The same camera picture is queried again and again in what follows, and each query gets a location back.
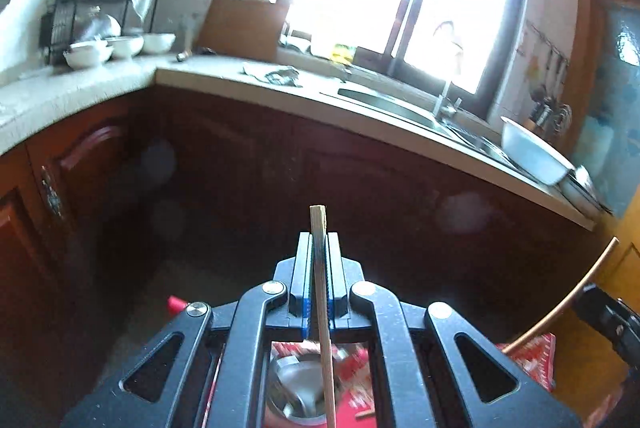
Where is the brown wooden chopstick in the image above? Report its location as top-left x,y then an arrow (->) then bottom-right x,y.
501,237 -> 620,356

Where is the light beige chopstick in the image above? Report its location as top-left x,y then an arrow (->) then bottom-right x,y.
309,205 -> 336,428

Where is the red floral tablecloth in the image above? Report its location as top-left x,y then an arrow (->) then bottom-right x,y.
167,295 -> 558,428

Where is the steel pot on counter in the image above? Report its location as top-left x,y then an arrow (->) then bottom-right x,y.
558,165 -> 613,221

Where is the white steel utensil jar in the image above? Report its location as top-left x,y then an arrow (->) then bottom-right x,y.
264,341 -> 326,427

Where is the white basin on counter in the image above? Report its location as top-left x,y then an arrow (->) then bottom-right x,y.
501,116 -> 575,185

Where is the sink faucet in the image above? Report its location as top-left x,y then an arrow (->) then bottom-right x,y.
433,20 -> 463,122

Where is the white bowl on counter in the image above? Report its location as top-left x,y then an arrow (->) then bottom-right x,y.
142,33 -> 176,55

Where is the wooden cutting board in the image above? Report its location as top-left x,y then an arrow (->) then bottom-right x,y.
195,0 -> 288,62

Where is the black dish rack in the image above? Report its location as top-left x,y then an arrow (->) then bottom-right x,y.
38,0 -> 134,66

